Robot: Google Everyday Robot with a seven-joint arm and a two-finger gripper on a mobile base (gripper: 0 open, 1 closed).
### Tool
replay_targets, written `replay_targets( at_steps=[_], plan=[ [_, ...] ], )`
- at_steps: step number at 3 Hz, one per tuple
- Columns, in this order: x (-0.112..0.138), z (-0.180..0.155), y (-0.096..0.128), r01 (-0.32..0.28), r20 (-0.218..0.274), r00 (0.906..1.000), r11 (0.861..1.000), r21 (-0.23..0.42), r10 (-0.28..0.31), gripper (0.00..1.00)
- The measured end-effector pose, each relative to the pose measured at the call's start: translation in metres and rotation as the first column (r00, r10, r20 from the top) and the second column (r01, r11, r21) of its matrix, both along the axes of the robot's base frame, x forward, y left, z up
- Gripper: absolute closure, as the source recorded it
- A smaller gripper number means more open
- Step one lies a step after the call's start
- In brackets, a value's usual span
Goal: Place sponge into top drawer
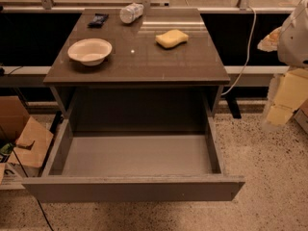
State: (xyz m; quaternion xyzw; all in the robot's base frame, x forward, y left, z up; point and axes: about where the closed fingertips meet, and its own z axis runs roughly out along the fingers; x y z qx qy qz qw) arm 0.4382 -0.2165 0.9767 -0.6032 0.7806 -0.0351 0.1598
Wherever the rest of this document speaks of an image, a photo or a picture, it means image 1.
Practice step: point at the dark brown cabinet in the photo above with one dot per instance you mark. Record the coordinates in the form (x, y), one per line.
(137, 59)

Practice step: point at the white paper bowl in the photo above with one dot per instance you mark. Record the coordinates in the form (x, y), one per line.
(90, 52)

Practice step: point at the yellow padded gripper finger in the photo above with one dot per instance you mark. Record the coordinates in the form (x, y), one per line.
(287, 92)
(269, 42)

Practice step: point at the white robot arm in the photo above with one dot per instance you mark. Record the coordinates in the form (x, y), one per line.
(292, 48)

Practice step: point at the brown cardboard box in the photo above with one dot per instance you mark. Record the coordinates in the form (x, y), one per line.
(31, 140)

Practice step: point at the clear plastic bottle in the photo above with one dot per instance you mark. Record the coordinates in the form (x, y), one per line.
(131, 12)

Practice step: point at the cardboard box at right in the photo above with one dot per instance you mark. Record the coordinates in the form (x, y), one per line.
(301, 116)

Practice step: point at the dark blue snack packet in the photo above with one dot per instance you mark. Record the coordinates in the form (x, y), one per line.
(98, 20)

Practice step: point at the open grey top drawer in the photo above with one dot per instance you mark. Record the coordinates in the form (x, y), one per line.
(136, 148)

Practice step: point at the yellow sponge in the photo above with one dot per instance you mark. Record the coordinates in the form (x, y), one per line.
(171, 38)

